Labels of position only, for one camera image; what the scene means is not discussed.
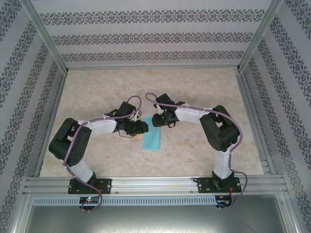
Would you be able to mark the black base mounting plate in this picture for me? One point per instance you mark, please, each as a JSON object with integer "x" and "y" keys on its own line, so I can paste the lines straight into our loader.
{"x": 202, "y": 185}
{"x": 107, "y": 185}

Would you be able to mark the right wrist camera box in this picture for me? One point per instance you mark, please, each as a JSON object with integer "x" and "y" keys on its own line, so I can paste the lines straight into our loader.
{"x": 159, "y": 111}

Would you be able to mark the small circuit board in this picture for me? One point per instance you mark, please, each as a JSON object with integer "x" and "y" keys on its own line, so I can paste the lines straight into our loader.
{"x": 222, "y": 202}
{"x": 90, "y": 200}

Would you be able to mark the wide aluminium base rail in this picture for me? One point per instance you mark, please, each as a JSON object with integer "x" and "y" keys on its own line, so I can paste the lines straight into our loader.
{"x": 155, "y": 184}

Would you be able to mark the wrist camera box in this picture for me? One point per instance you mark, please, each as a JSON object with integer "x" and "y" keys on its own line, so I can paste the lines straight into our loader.
{"x": 139, "y": 114}
{"x": 159, "y": 111}

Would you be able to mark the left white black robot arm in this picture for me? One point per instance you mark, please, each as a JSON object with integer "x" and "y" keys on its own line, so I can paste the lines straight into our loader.
{"x": 99, "y": 127}

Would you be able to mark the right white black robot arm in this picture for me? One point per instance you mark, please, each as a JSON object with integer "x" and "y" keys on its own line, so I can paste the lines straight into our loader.
{"x": 194, "y": 115}

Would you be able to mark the teal cloth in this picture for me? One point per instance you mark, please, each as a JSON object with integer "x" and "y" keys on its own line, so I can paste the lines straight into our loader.
{"x": 151, "y": 140}

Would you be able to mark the aluminium frame post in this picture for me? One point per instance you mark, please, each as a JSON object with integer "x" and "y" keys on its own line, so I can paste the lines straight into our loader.
{"x": 259, "y": 36}
{"x": 46, "y": 36}

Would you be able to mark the thin aluminium wall rail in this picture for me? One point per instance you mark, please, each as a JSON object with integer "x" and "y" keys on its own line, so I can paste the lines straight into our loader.
{"x": 155, "y": 68}

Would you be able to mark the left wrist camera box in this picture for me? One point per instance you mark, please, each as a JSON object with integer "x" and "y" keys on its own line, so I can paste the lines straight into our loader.
{"x": 139, "y": 114}

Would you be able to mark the grey sheet metal panel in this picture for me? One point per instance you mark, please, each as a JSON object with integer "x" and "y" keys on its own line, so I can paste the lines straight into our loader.
{"x": 155, "y": 221}

